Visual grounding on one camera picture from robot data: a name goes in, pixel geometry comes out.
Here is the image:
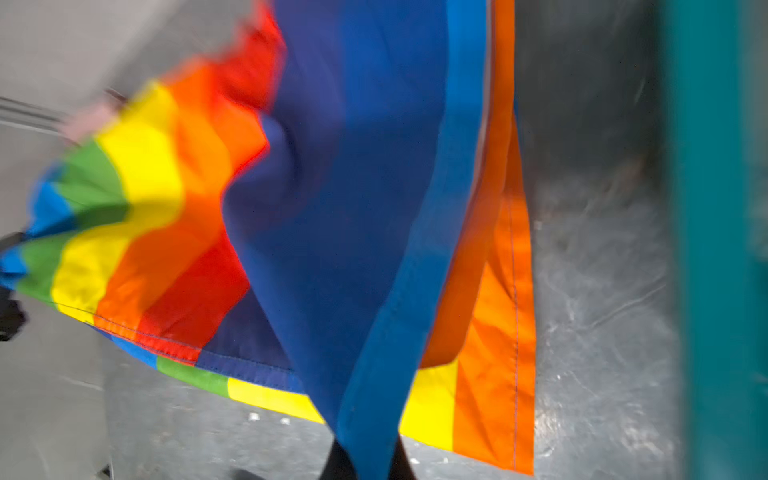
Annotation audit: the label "teal plastic basket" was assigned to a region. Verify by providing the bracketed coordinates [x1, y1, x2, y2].
[662, 1, 767, 479]

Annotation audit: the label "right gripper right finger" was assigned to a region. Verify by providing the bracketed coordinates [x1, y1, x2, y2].
[388, 437, 416, 480]

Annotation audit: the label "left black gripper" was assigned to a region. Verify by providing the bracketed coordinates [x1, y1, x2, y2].
[0, 232, 27, 342]

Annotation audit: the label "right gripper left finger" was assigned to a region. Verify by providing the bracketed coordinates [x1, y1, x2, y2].
[318, 441, 357, 480]

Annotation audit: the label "rainbow striped shorts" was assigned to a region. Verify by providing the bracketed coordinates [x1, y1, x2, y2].
[1, 1, 536, 479]

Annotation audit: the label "pink shorts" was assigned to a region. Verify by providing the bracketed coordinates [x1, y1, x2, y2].
[57, 95, 124, 144]

